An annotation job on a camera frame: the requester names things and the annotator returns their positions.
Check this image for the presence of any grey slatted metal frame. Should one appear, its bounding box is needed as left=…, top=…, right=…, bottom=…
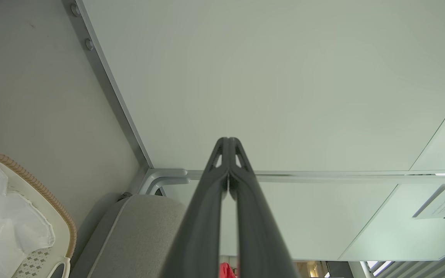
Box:
left=348, top=241, right=445, bottom=278

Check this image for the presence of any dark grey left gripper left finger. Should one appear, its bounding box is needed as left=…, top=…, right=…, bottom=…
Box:
left=160, top=137, right=230, bottom=278

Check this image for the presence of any white basket with woven rim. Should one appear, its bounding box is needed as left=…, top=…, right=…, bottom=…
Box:
left=0, top=149, right=78, bottom=278

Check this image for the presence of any red clothing item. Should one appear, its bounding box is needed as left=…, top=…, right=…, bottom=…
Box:
left=218, top=262, right=239, bottom=278

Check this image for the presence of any grey fabric sofa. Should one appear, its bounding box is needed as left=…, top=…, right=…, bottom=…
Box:
left=70, top=193, right=193, bottom=278

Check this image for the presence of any white clothing item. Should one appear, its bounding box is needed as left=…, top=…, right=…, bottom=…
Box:
left=0, top=159, right=56, bottom=278

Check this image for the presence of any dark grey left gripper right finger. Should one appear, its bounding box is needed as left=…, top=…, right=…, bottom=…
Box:
left=229, top=137, right=300, bottom=278

